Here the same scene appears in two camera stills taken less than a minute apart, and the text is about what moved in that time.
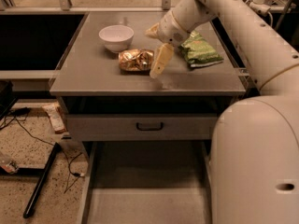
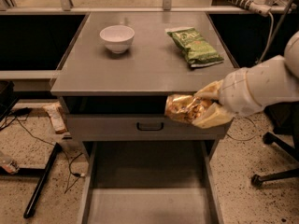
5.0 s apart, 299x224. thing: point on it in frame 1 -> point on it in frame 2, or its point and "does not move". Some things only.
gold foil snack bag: [135, 62] -> [183, 107]
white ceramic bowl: [116, 37] does not move
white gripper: [169, 27] -> [234, 92]
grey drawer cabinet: [146, 141] does not move
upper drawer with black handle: [145, 127] does not move
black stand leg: [42, 179] does not move
